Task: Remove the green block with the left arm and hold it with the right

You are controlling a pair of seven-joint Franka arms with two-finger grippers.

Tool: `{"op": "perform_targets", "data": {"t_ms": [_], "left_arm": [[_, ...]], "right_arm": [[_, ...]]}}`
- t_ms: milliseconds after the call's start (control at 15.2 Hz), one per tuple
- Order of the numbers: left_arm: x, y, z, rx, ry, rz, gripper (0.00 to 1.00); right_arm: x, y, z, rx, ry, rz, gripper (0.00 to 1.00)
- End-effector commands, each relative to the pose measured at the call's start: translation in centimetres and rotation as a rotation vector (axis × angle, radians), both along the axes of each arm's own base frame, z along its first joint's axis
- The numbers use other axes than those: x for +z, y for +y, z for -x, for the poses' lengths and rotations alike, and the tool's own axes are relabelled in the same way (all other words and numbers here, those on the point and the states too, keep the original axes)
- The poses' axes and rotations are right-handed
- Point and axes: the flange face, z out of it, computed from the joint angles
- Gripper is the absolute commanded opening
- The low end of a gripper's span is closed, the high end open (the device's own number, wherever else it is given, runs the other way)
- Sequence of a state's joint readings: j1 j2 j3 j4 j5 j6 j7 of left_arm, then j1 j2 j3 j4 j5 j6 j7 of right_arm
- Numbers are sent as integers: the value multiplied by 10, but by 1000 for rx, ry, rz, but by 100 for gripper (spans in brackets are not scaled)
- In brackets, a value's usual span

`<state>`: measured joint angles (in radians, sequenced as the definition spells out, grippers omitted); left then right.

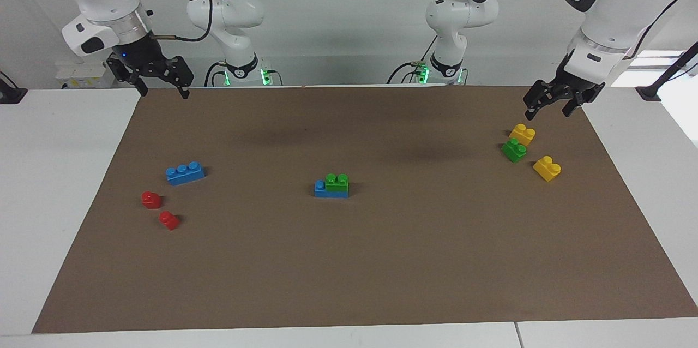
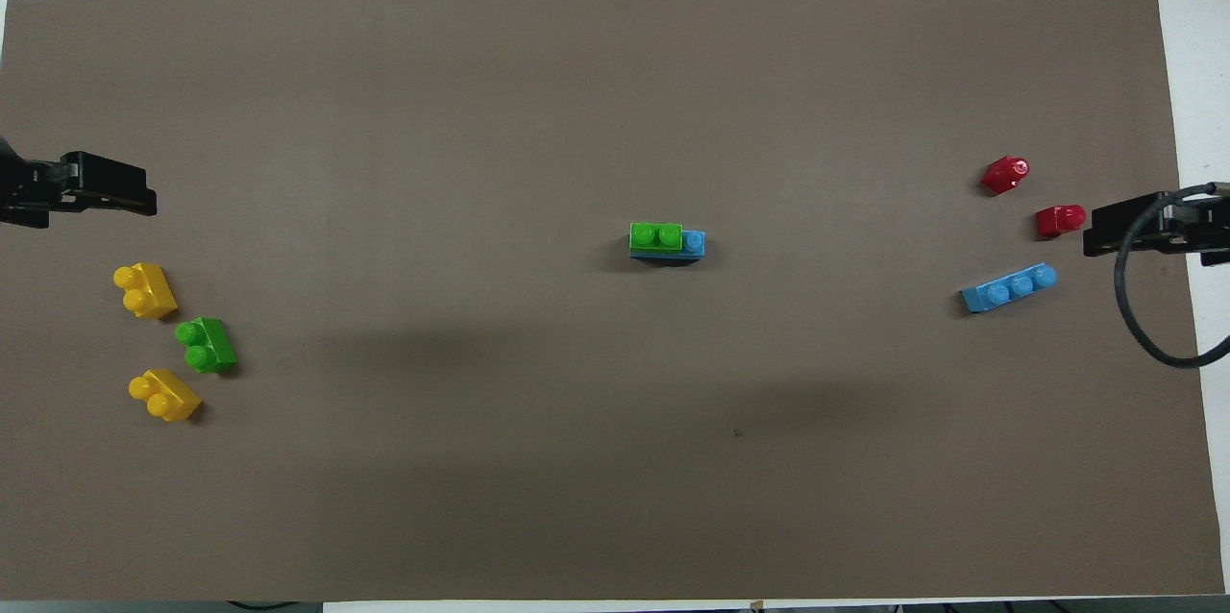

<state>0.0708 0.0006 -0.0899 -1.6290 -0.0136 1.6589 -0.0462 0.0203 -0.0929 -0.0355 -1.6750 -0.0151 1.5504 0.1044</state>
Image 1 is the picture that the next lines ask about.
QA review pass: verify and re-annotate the blue three-stud toy block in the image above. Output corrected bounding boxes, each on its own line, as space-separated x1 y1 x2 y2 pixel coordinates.
314 179 349 199
166 161 206 186

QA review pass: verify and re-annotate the green two-stud toy block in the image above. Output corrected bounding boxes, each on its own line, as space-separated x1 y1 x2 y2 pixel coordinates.
501 138 528 163
325 173 350 193

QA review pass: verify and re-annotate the yellow two-stud toy block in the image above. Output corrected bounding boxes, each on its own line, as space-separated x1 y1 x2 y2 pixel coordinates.
533 155 562 183
509 123 536 147

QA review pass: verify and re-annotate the brown table mat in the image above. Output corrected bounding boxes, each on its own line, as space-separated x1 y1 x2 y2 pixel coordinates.
32 85 698 334

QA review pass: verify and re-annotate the black base cable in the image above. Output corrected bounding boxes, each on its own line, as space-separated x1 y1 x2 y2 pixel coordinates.
387 36 440 85
204 61 227 87

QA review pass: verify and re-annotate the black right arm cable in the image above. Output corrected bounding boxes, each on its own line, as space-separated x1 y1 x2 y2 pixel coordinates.
150 0 214 43

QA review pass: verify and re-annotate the black camera stand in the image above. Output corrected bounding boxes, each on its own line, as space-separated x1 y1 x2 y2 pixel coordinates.
0 71 28 105
635 41 698 102

